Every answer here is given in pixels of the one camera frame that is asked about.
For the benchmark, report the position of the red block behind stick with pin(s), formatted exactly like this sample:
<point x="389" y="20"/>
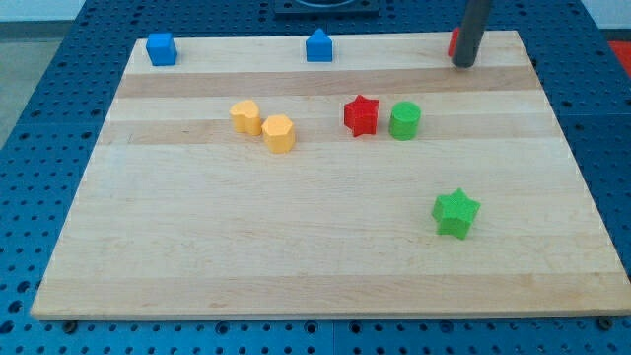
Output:
<point x="453" y="41"/>

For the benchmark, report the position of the blue cube block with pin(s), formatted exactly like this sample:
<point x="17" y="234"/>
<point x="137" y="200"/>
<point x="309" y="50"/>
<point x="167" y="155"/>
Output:
<point x="161" y="49"/>

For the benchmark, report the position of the green cylinder block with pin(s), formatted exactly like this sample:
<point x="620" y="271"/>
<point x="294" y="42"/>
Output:
<point x="404" y="120"/>

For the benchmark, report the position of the blue pentagon block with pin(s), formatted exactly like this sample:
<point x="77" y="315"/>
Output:
<point x="319" y="47"/>

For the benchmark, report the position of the wooden board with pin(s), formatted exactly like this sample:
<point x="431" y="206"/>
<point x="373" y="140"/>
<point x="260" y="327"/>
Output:
<point x="180" y="217"/>

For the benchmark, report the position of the red star block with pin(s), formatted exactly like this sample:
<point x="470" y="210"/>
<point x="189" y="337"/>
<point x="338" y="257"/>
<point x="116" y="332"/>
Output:
<point x="361" y="116"/>

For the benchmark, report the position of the yellow hexagon block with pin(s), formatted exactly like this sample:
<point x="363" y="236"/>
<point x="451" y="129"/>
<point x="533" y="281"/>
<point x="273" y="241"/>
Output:
<point x="279" y="133"/>

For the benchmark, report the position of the green star block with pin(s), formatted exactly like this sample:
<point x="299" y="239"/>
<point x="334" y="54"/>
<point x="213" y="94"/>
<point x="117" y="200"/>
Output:
<point x="455" y="213"/>

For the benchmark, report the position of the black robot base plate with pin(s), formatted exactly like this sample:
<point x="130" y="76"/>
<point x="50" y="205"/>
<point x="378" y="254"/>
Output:
<point x="325" y="7"/>

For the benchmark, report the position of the yellow heart block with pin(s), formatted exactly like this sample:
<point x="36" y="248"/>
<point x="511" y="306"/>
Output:
<point x="245" y="116"/>

